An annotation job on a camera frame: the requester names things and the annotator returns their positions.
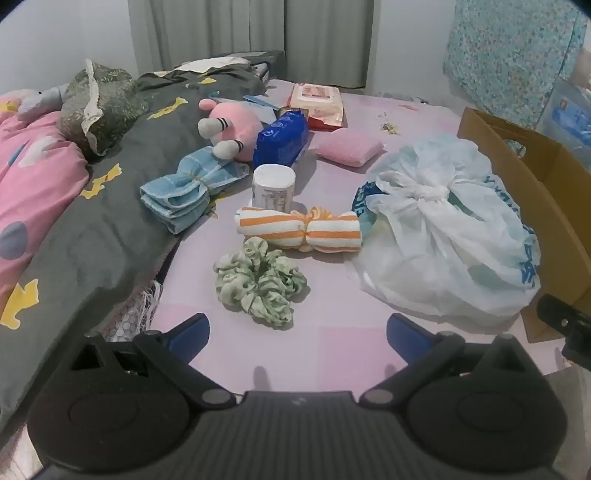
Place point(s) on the pink small pillow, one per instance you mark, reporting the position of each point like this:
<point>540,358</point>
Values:
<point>348,146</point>

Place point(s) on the blue tissue packet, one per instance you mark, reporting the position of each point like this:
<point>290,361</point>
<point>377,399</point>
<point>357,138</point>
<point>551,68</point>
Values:
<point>279,141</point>

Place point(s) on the white toilet paper roll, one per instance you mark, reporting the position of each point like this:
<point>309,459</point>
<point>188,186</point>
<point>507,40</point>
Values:
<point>273,184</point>

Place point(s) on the light blue towel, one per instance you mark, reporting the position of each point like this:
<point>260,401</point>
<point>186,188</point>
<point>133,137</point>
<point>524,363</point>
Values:
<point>184,194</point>

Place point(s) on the white mesh fabric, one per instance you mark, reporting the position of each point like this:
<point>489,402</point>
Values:
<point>138,309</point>

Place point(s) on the grey plush toy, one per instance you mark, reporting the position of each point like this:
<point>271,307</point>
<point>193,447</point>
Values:
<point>39,104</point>

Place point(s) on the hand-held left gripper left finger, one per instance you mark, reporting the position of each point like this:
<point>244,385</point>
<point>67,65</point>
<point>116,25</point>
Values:
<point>187,339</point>

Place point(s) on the grey curtain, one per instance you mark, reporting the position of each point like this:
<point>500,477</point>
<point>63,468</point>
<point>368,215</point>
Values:
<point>249,32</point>

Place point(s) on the green leaf pillow with lace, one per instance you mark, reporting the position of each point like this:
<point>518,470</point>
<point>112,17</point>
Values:
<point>111,106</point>

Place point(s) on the pink printed blanket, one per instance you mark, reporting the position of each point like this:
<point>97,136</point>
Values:
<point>32,184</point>

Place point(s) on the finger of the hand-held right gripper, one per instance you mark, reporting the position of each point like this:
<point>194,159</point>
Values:
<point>565,314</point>

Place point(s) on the white plastic bag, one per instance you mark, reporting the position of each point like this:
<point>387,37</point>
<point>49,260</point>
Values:
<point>438,258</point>

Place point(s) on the black box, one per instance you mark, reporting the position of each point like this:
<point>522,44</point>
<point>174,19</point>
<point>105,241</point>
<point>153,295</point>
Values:
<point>272,60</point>

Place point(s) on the pink plush toy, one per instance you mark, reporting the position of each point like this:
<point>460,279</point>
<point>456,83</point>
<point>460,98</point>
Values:
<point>235,122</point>

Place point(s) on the pink printed bed sheet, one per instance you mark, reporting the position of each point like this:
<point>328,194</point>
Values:
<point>323,332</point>

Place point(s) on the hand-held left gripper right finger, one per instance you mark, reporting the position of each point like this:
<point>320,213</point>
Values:
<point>408,339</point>

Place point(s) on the brown cardboard box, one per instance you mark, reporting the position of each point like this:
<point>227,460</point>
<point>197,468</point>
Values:
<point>554,184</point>

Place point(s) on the teal patterned hanging cloth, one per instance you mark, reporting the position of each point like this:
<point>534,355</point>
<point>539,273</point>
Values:
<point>508,46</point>

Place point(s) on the pink wet wipes packet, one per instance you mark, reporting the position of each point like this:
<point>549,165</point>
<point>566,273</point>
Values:
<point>316,99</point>

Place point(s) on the light blue comb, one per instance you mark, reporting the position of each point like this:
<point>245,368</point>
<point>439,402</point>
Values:
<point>261,101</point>

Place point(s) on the orange striped towel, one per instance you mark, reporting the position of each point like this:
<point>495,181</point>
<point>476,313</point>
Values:
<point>277,228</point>

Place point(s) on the green patterned scrunchie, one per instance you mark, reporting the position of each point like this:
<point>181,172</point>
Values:
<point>258,277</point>

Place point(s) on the white cloth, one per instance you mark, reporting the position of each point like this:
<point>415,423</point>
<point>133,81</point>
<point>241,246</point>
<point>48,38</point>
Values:
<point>203,65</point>

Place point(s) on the grey duvet with yellow print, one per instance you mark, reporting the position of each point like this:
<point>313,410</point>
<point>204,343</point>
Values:
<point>115,240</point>

